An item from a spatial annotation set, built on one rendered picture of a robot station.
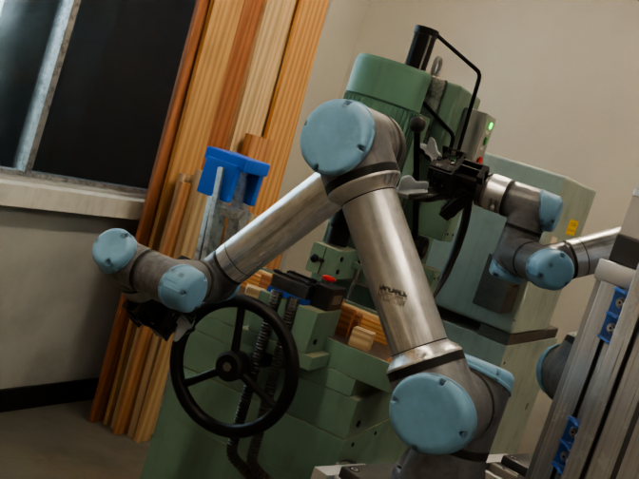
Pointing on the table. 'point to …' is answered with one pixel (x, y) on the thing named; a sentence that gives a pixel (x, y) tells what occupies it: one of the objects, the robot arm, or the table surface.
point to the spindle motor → (388, 88)
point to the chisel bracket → (333, 260)
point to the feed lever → (417, 181)
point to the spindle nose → (338, 230)
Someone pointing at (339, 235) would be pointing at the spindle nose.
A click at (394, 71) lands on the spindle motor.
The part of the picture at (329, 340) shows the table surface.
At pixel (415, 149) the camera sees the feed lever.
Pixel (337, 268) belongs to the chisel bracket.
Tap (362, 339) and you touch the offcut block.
